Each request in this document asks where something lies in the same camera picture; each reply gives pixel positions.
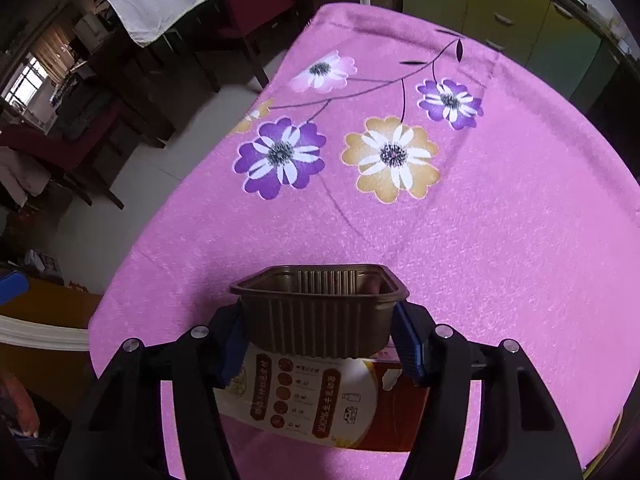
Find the white and red carton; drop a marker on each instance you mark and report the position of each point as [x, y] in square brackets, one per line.
[325, 400]

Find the pink floral tablecloth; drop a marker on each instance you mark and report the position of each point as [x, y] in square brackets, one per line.
[475, 235]

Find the brown plastic tray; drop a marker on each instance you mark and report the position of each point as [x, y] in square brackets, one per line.
[320, 325]

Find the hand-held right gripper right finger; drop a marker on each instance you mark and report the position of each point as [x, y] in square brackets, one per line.
[407, 347]

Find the green cabinet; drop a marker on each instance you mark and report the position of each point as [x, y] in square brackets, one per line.
[500, 10]

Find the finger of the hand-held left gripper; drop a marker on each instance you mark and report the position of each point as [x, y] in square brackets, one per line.
[12, 287]

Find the brown wooden cabinet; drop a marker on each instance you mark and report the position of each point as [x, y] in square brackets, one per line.
[45, 300]

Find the dark red chair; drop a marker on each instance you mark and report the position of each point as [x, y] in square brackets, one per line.
[50, 150]
[255, 5]

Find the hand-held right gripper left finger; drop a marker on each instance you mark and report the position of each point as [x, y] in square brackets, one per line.
[232, 347]

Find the window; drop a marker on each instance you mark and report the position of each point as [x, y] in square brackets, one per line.
[25, 85]

